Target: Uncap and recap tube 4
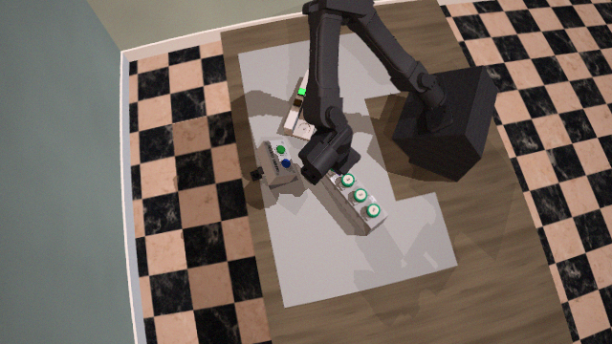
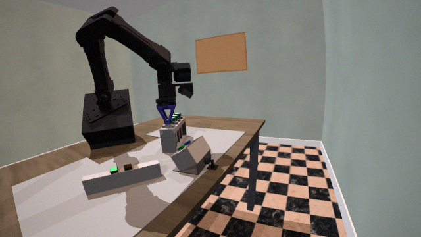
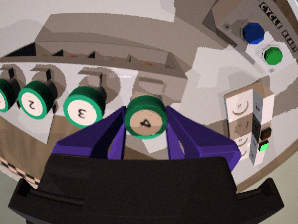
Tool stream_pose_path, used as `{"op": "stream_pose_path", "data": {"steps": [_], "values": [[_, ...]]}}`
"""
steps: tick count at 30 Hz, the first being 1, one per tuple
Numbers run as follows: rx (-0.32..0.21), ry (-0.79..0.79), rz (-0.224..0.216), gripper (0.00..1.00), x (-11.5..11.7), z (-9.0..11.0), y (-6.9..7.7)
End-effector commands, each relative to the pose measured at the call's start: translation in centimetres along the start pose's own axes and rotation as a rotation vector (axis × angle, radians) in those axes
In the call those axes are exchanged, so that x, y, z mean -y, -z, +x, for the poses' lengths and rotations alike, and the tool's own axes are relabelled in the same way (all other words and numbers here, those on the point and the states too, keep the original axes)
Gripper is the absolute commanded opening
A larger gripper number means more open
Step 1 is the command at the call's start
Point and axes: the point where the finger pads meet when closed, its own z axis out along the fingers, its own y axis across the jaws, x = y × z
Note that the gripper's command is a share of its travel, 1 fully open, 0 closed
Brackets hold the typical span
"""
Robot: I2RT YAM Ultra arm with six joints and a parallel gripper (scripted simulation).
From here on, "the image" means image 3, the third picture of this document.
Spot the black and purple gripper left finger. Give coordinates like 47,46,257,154
50,106,127,160

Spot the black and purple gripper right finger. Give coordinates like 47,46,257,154
166,106,241,172

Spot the grey flat mat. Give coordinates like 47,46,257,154
0,0,298,185

